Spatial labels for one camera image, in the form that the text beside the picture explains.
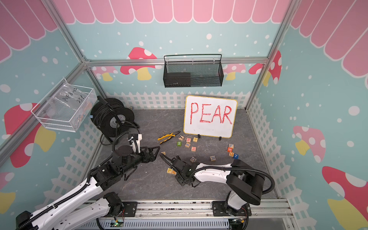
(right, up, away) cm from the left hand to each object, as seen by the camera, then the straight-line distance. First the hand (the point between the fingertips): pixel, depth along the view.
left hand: (154, 150), depth 75 cm
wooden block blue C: (+21, -9, +17) cm, 28 cm away
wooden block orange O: (+46, -6, +19) cm, 51 cm away
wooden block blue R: (+34, -9, +17) cm, 39 cm away
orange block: (+46, -4, +21) cm, 51 cm away
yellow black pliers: (+5, +6, +28) cm, 29 cm away
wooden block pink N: (+18, +2, +25) cm, 31 cm away
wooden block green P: (+6, -15, +12) cm, 20 cm away
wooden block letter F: (+47, -1, +22) cm, 52 cm away
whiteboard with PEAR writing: (+33, +19, +22) cm, 44 cm away
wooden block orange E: (+9, -15, +10) cm, 20 cm away
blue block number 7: (+49, -7, +17) cm, 53 cm away
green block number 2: (+12, 0, +24) cm, 27 cm away
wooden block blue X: (+17, -1, +23) cm, 29 cm away
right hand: (+14, -18, +11) cm, 25 cm away
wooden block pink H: (+22, -3, +22) cm, 31 cm away
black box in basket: (+11, +42, +17) cm, 47 cm away
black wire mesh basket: (+29, +49, +25) cm, 62 cm away
